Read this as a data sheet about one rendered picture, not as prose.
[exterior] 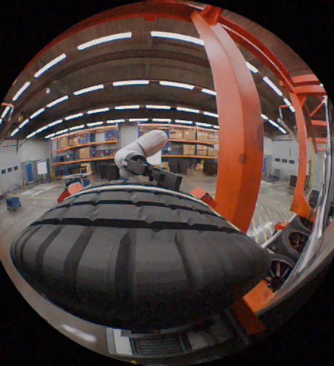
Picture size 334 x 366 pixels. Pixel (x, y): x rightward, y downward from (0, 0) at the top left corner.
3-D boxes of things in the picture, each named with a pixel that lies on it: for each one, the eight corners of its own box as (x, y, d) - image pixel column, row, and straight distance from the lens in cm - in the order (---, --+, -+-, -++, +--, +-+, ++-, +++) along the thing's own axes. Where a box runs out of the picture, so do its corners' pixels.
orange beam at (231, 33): (214, 22, 151) (212, 19, 162) (210, 27, 153) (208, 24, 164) (294, 92, 268) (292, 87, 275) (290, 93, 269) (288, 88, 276)
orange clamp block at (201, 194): (186, 213, 32) (208, 192, 33) (178, 202, 39) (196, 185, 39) (200, 224, 37) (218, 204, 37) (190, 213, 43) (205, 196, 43)
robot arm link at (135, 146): (112, 157, 44) (139, 140, 46) (108, 155, 59) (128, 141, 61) (127, 179, 47) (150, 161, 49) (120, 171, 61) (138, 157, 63)
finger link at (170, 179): (160, 168, 25) (157, 167, 25) (180, 176, 20) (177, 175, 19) (156, 180, 25) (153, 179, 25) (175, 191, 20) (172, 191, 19)
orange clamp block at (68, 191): (74, 223, 39) (55, 200, 40) (84, 211, 44) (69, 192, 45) (85, 211, 34) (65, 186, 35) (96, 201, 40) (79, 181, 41)
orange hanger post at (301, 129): (295, 213, 238) (288, 77, 287) (287, 209, 241) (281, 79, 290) (298, 211, 256) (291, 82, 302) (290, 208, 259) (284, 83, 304)
